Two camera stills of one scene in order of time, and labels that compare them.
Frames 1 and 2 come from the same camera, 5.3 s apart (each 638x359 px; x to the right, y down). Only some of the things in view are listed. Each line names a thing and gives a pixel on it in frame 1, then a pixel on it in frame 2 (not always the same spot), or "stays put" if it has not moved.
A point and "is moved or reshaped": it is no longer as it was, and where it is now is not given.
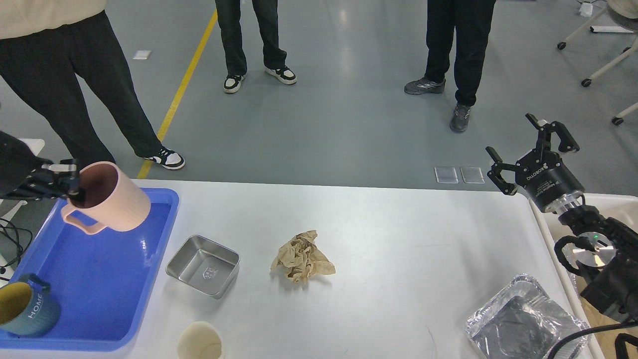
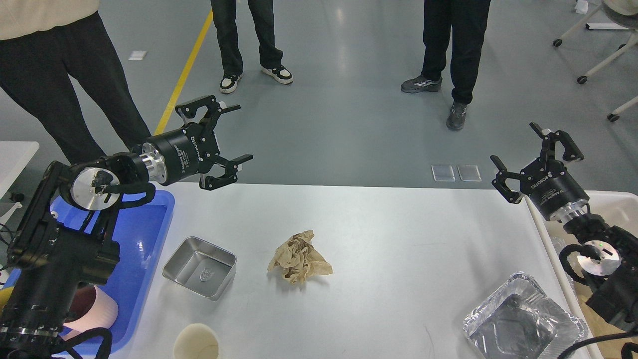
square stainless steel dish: (205, 265) stays put
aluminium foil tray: (522, 320) stays put
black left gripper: (42, 183) to (171, 156)
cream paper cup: (199, 340) stays put
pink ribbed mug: (108, 198) is moved or reshaped
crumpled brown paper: (301, 258) stays put
